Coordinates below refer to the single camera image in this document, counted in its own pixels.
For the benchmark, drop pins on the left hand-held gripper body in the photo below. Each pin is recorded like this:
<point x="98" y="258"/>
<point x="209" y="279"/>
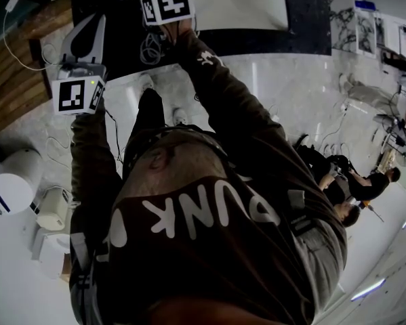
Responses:
<point x="72" y="97"/>

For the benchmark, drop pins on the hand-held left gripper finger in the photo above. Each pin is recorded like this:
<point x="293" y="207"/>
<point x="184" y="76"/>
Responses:
<point x="100" y="46"/>
<point x="66" y="44"/>

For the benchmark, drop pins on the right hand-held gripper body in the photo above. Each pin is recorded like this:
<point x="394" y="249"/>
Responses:
<point x="172" y="5"/>

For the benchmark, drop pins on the person's left forearm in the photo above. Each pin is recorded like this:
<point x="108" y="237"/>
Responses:
<point x="91" y="154"/>

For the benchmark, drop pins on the person's right forearm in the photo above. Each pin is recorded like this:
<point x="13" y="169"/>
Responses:
<point x="206" y="66"/>

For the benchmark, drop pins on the white sink basin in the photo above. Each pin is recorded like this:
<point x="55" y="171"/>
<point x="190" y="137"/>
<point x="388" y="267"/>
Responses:
<point x="243" y="5"/>

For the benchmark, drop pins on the black sink counter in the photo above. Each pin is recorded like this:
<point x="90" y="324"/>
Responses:
<point x="307" y="19"/>

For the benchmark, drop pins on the white shoe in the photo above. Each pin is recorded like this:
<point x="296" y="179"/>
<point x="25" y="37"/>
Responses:
<point x="146" y="81"/>
<point x="180" y="116"/>

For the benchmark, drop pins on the person's black trouser leg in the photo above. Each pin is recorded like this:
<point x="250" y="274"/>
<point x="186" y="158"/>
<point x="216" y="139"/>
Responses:
<point x="150" y="110"/>

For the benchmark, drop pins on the white round appliance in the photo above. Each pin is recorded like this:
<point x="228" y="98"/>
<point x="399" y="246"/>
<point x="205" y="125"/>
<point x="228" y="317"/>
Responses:
<point x="14" y="181"/>

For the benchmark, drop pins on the cream kettle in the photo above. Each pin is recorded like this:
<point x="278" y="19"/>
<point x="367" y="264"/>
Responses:
<point x="53" y="208"/>

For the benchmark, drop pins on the white box appliance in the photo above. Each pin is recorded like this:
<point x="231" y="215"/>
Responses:
<point x="51" y="252"/>

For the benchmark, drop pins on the marble sample tile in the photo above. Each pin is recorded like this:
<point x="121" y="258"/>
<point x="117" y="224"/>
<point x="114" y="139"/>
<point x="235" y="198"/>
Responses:
<point x="366" y="34"/>
<point x="342" y="25"/>

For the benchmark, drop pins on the brown printed sweatshirt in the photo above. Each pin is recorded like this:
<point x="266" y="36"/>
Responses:
<point x="206" y="232"/>

